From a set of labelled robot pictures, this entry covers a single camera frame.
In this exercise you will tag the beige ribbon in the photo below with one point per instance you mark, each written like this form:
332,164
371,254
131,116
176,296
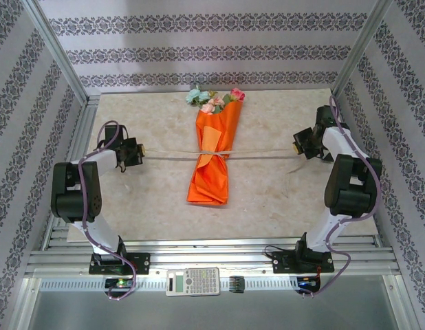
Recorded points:
212,153

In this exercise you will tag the light blue artificial flower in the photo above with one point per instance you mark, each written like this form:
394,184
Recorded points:
193,96

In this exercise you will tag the orange wrapping paper sheet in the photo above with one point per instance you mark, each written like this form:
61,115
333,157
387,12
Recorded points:
212,185

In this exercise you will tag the red pink artificial rose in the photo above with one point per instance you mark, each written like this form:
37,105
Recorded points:
237,94

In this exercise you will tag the pale pink artificial flower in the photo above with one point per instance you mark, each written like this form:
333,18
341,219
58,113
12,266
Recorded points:
217,101

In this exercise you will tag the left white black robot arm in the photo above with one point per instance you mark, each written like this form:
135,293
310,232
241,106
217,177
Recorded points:
99,159

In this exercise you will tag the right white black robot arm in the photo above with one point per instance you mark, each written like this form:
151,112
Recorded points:
336,141

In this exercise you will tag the small circuit board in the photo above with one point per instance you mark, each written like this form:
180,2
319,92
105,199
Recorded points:
307,282
120,283

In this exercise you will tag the slotted metal strip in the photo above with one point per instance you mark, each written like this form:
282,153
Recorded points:
264,284

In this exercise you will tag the white scientific calculator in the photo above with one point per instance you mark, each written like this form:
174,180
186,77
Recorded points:
198,282

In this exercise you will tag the black clipper comb guard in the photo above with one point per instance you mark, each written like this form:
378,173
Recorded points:
236,284

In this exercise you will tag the grey metal shelf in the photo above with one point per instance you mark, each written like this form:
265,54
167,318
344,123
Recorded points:
212,313

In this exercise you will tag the aluminium side rail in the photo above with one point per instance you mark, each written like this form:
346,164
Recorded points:
81,134

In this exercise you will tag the aluminium frame post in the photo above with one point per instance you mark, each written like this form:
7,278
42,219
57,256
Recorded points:
358,51
59,55

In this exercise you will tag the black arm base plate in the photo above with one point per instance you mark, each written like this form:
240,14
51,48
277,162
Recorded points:
284,263
142,263

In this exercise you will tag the aluminium cross rail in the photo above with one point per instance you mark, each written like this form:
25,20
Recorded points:
212,256

